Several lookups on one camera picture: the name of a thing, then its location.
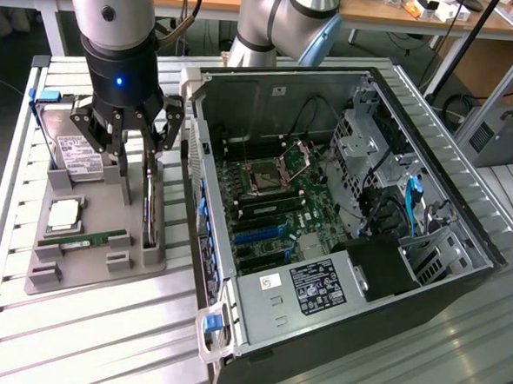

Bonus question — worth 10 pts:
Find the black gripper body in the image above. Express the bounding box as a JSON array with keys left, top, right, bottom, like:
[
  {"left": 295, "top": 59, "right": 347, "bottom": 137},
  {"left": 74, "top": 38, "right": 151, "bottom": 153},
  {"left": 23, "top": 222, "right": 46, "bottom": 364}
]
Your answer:
[{"left": 76, "top": 30, "right": 170, "bottom": 118}]

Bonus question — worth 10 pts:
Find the graphics card with metal bracket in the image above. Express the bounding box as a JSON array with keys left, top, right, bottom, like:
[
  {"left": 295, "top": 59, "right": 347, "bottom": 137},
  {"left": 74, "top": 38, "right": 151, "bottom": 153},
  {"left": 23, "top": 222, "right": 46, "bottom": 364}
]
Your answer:
[{"left": 133, "top": 119, "right": 168, "bottom": 250}]

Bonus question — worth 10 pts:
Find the hard disk in blue carrier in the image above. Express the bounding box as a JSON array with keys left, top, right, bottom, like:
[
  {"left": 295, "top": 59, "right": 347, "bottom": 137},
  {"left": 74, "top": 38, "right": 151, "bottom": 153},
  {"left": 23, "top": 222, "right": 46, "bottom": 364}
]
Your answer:
[{"left": 23, "top": 87, "right": 121, "bottom": 185}]

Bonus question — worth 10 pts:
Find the thin locking lever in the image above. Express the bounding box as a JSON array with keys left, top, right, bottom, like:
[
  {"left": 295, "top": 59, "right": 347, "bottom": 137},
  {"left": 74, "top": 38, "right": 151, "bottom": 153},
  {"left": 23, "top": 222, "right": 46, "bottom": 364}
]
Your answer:
[{"left": 239, "top": 129, "right": 251, "bottom": 171}]

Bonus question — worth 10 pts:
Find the grey parts rack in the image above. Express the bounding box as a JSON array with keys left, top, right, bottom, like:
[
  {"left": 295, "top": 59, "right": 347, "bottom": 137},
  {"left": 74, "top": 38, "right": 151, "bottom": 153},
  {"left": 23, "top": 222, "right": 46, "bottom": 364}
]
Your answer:
[{"left": 23, "top": 116, "right": 178, "bottom": 304}]

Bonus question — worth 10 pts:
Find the silver CPU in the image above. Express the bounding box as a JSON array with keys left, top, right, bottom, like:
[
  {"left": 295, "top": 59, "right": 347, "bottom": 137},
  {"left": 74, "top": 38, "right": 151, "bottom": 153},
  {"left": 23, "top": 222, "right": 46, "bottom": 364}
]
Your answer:
[{"left": 46, "top": 196, "right": 83, "bottom": 235}]

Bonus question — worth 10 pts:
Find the green RAM stick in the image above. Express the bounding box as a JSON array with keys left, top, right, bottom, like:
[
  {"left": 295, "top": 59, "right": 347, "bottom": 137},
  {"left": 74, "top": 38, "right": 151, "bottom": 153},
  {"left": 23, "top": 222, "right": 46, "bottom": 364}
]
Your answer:
[{"left": 37, "top": 224, "right": 132, "bottom": 254}]

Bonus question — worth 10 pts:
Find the CPU socket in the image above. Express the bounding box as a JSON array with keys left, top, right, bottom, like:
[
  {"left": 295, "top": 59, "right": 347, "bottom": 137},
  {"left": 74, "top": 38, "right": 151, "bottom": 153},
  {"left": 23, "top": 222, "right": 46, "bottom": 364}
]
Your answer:
[{"left": 245, "top": 158, "right": 295, "bottom": 200}]

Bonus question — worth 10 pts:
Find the metal socket cover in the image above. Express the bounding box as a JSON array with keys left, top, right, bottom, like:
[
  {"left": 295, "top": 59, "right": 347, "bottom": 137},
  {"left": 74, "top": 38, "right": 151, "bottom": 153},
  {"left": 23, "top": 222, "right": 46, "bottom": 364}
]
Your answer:
[{"left": 274, "top": 136, "right": 316, "bottom": 180}]

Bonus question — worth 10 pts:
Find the black RAM stick with label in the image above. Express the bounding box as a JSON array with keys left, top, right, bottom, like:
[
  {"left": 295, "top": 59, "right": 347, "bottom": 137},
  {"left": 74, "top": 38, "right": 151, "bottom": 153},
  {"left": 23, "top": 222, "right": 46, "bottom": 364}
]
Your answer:
[{"left": 237, "top": 189, "right": 308, "bottom": 225}]

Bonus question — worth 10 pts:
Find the long black expansion slot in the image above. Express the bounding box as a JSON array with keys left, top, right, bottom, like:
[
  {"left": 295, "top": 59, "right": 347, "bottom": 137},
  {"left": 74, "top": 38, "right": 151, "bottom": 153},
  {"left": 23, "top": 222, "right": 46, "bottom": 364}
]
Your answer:
[
  {"left": 237, "top": 255, "right": 290, "bottom": 278},
  {"left": 230, "top": 214, "right": 282, "bottom": 238},
  {"left": 236, "top": 245, "right": 290, "bottom": 268}
]

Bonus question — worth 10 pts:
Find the green motherboard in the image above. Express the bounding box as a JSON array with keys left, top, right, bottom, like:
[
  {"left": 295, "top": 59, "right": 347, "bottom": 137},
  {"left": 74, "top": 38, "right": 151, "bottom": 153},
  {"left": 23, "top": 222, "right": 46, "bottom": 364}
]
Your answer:
[{"left": 205, "top": 130, "right": 359, "bottom": 284}]

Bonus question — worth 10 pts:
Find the open black PC case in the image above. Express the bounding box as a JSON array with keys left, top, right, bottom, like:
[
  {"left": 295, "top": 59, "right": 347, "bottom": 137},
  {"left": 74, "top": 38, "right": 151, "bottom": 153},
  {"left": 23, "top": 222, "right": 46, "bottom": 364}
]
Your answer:
[{"left": 160, "top": 55, "right": 513, "bottom": 384}]

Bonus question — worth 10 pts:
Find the silver chipset heatsink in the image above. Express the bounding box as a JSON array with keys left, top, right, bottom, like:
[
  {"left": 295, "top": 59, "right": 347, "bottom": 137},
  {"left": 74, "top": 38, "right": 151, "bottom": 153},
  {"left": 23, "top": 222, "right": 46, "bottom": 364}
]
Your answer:
[{"left": 298, "top": 234, "right": 325, "bottom": 259}]

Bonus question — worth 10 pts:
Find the perforated metal drive cage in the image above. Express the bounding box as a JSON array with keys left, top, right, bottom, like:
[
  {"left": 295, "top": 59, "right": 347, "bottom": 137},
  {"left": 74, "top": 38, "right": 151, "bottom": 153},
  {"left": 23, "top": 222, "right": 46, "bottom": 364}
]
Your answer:
[{"left": 324, "top": 104, "right": 423, "bottom": 220}]

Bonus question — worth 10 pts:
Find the metal disk bay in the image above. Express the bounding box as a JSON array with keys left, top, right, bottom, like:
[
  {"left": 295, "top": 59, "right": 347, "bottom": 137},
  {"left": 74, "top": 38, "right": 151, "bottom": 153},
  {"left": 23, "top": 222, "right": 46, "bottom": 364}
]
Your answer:
[{"left": 396, "top": 222, "right": 471, "bottom": 289}]

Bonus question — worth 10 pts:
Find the white box with orange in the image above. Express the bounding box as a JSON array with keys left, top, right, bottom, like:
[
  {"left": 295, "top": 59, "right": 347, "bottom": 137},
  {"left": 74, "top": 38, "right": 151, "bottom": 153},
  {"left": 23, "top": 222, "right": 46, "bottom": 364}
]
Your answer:
[{"left": 412, "top": 0, "right": 473, "bottom": 26}]

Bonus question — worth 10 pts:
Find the black tripod pole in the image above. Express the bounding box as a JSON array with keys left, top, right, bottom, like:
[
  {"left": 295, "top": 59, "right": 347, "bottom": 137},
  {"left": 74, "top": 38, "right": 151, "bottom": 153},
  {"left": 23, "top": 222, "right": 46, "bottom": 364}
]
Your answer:
[{"left": 423, "top": 0, "right": 504, "bottom": 108}]

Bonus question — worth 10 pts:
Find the grey computer tower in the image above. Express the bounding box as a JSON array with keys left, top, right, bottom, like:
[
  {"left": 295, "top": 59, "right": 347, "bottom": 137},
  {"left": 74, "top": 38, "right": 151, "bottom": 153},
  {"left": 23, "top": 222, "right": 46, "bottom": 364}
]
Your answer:
[{"left": 453, "top": 103, "right": 513, "bottom": 170}]

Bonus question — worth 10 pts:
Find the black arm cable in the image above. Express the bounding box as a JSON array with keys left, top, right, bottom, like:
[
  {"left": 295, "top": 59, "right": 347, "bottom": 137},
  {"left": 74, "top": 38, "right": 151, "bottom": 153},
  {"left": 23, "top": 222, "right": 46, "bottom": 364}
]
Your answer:
[{"left": 154, "top": 0, "right": 206, "bottom": 53}]

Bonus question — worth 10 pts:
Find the black wire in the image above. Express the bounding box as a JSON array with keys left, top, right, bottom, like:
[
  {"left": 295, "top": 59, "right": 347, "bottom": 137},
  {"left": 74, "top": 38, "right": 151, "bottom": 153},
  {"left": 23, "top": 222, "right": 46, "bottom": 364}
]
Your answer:
[{"left": 292, "top": 93, "right": 349, "bottom": 136}]

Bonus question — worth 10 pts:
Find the black cable bundle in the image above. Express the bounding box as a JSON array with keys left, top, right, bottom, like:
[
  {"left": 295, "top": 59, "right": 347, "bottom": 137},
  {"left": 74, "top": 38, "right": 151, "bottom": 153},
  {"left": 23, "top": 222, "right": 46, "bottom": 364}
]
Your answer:
[{"left": 357, "top": 180, "right": 415, "bottom": 244}]

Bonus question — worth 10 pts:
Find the blue wire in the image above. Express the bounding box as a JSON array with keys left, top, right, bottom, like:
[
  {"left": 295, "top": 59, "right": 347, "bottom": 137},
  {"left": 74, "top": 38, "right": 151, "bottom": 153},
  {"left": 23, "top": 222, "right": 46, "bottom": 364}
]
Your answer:
[{"left": 403, "top": 175, "right": 425, "bottom": 241}]

